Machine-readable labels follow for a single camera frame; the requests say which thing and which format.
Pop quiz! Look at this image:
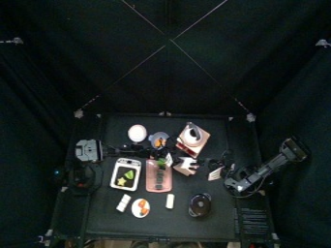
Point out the white round plate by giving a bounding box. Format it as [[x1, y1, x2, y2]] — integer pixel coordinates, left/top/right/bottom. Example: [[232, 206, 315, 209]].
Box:
[[131, 198, 152, 219]]

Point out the white toy sushi block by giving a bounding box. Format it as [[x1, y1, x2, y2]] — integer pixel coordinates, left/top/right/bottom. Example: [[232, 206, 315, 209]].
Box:
[[115, 193, 133, 213]]

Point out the wooden toy stove red drawer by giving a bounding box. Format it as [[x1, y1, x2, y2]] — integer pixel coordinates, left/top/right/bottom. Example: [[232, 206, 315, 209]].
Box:
[[175, 121, 212, 159]]

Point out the black toy frying pan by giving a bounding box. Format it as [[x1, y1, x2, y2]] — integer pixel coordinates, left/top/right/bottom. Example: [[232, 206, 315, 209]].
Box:
[[187, 193, 214, 218]]

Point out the black vertical frame post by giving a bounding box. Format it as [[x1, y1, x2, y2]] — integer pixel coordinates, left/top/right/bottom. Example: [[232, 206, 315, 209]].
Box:
[[163, 0, 171, 114]]

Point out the white toy knife block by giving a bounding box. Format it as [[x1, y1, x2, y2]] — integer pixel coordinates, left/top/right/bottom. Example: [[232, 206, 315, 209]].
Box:
[[172, 156, 200, 177]]

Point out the pink rectangular tray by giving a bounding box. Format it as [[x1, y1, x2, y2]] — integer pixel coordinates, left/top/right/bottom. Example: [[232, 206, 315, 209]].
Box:
[[144, 158, 174, 194]]

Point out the grey-blue toy pot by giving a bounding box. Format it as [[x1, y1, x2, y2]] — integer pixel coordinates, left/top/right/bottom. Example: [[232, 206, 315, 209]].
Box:
[[147, 131, 172, 150]]

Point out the thin diagonal frame cord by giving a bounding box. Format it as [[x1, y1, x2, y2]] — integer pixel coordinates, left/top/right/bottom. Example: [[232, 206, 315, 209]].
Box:
[[119, 0, 254, 117], [79, 0, 228, 112]]

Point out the orange toy fruit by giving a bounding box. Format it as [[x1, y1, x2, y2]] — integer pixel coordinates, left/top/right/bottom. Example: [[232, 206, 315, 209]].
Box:
[[136, 200, 151, 217]]

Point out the white round bowl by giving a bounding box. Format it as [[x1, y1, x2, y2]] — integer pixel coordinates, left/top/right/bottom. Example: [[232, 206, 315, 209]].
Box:
[[127, 124, 148, 143]]

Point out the white kettle grey handle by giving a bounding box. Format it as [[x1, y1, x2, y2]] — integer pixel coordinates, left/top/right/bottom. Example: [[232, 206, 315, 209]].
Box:
[[180, 124, 204, 148]]

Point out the black backdrop cloth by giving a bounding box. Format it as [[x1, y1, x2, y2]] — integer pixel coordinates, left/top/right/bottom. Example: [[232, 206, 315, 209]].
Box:
[[0, 0, 331, 248]]

